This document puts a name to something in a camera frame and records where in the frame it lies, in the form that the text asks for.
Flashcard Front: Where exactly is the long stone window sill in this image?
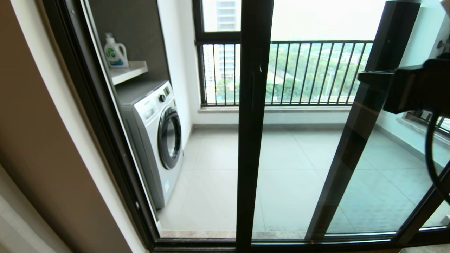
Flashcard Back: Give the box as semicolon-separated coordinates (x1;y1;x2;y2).
197;105;352;114

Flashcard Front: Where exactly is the silver front-loading washing machine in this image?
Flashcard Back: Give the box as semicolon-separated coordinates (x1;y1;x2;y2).
117;81;184;210

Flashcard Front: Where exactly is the long black metal window railing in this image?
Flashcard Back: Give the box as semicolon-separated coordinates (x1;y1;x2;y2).
195;40;374;106

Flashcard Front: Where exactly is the black framed sliding glass door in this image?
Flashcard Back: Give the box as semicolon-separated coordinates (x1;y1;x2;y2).
305;0;450;246
236;0;450;252

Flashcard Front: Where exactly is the white wall shelf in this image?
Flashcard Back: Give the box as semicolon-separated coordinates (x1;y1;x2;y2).
110;61;148;85

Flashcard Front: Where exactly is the short stone window sill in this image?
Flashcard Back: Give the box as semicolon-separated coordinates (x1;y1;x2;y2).
396;116;450;148

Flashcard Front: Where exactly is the distant high-rise building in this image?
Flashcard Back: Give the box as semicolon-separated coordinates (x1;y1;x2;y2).
204;0;241;82

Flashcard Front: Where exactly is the black window frame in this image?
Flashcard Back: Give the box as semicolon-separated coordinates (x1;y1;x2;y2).
192;0;243;106

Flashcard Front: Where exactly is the short black metal window railing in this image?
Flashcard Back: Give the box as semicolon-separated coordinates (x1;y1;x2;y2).
405;35;450;137

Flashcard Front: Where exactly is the white detergent bottle green label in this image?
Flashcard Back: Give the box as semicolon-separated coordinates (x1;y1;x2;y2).
103;32;129;68

